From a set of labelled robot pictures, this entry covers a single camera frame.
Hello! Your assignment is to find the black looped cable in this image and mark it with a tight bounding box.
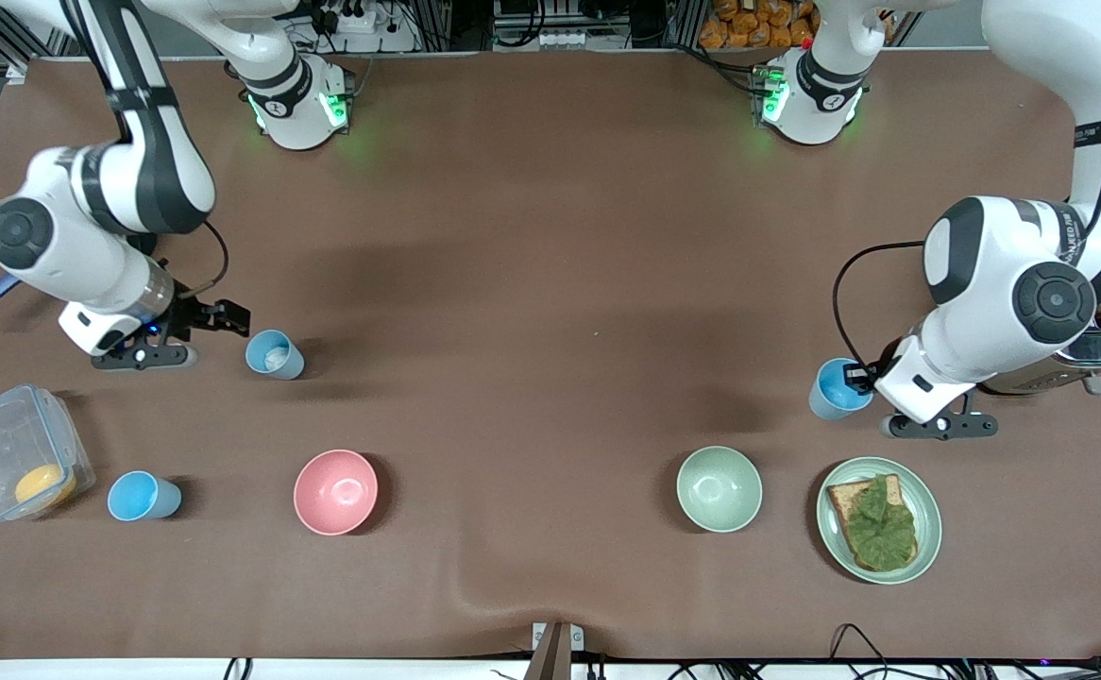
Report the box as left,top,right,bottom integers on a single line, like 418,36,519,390
829,623,891,680

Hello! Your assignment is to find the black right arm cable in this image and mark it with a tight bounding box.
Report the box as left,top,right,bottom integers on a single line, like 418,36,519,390
173,220,230,299

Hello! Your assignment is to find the toast slice under lettuce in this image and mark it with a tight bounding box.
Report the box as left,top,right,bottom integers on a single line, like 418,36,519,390
826,474,920,573

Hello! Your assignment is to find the yellow round food piece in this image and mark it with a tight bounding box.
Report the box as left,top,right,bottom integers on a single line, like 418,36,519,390
14,463,77,508

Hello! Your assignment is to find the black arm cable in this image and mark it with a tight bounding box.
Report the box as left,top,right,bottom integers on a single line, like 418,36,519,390
832,241,929,379
173,220,230,299

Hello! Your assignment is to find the beige chrome toaster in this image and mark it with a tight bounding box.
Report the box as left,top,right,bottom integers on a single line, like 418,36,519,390
980,302,1101,396

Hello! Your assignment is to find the metal table edge bracket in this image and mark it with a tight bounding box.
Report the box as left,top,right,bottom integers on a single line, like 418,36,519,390
530,620,585,680

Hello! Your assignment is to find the pale green bowl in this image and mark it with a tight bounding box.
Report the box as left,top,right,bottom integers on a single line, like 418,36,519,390
676,446,764,534

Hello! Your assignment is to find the pink bowl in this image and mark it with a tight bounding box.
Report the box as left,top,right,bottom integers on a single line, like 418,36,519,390
293,449,380,536

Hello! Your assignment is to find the pale green plate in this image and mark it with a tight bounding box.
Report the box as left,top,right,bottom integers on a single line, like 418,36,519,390
816,457,943,586

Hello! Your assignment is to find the brown table cloth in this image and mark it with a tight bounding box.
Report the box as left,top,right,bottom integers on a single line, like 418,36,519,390
0,47,1101,662

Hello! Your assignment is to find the orange packaged snacks pile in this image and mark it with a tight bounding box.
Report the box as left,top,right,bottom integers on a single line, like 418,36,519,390
699,0,821,50

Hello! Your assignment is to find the clear plastic food container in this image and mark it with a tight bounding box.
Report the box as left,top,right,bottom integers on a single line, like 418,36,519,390
0,382,96,522

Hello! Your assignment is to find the blue plastic cup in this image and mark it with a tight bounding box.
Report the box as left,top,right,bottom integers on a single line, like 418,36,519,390
808,357,877,421
107,470,183,522
245,329,306,381

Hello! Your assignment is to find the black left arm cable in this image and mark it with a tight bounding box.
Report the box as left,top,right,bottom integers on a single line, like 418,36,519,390
832,241,929,379

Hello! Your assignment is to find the white power strip with plugs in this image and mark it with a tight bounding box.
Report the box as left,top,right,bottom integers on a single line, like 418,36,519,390
310,0,381,34

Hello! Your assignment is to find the green lettuce leaf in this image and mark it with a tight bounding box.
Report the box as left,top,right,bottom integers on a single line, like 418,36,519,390
838,475,918,571

